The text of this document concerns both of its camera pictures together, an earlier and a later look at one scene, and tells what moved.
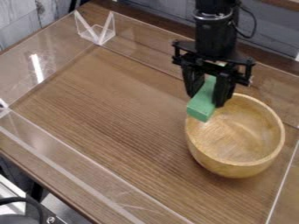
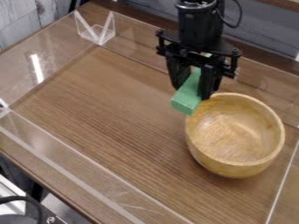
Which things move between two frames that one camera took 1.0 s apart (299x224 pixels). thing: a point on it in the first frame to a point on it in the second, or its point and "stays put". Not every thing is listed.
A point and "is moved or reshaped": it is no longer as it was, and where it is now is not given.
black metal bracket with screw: [33, 213] stays put
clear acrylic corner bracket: [98, 33] stays put
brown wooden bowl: [237, 143] stays put
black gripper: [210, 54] to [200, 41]
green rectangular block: [202, 106] is moved or reshaped
